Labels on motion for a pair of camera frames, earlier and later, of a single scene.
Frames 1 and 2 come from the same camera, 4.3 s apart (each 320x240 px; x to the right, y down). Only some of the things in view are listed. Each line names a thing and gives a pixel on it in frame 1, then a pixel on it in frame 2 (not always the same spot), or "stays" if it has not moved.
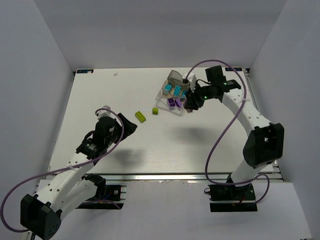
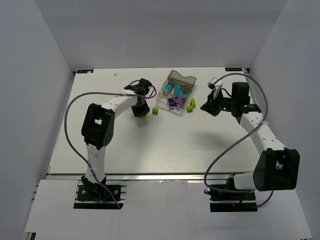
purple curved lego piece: [171, 102] stays
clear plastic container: [172, 96] stays
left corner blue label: [85, 71] stays
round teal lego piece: [168, 87] stays
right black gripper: [192, 99] -> [213, 106]
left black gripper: [120, 125] -> [140, 110]
